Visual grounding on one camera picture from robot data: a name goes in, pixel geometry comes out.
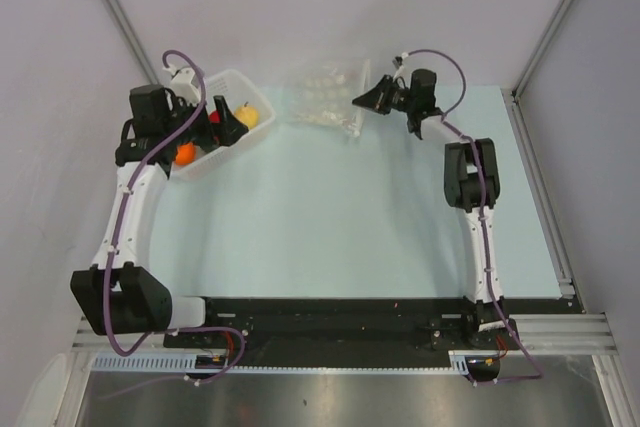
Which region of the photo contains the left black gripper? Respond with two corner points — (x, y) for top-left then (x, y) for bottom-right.
(163, 95), (247, 147)

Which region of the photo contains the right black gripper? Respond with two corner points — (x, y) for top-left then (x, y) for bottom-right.
(354, 74), (417, 115)

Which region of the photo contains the red apple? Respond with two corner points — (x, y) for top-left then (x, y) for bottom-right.
(208, 111), (220, 123)

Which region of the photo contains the yellow pear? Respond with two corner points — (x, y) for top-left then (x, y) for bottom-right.
(234, 102), (260, 130)

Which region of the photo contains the white plastic basket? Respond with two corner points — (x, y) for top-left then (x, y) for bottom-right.
(171, 69), (276, 181)

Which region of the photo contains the clear dotted zip bag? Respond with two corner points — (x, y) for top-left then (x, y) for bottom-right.
(283, 58), (371, 139)

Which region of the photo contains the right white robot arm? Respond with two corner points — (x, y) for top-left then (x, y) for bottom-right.
(352, 69), (507, 348)

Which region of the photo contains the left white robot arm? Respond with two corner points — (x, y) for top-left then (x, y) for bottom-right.
(70, 84), (249, 347)

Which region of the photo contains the orange fruit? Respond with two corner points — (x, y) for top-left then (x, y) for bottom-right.
(174, 142), (197, 167)

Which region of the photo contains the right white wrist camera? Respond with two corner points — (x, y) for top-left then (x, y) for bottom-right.
(393, 52), (409, 79)

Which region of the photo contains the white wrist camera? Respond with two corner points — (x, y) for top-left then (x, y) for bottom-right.
(163, 64), (203, 107)
(393, 52), (409, 79)

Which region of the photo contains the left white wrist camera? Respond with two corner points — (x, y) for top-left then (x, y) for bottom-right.
(163, 64), (203, 107)

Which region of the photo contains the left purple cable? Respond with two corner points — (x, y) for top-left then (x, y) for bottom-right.
(102, 49), (246, 388)

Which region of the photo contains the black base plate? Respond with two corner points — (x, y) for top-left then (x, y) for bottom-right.
(163, 296), (584, 368)

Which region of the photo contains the white slotted cable duct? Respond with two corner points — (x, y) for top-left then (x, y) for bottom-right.
(92, 353), (468, 375)

